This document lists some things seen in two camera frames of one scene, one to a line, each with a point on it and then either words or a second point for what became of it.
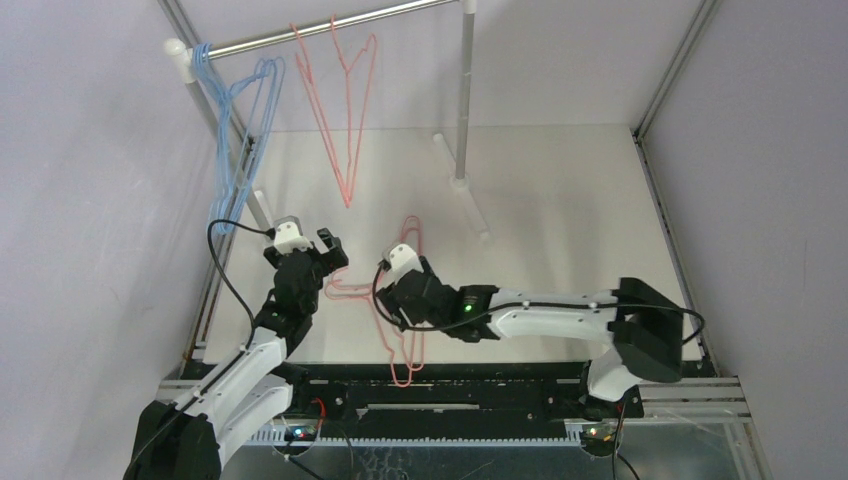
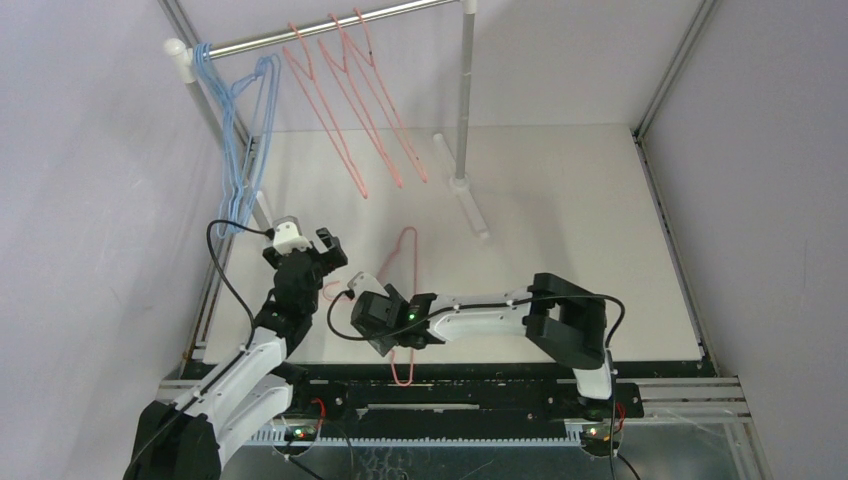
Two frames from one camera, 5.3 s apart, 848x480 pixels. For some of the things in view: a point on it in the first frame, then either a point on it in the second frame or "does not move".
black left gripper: x=334 y=257 does not move
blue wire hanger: x=244 y=117 does not move
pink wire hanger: x=421 y=337 -> x=378 y=107
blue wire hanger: x=245 y=116 does not move
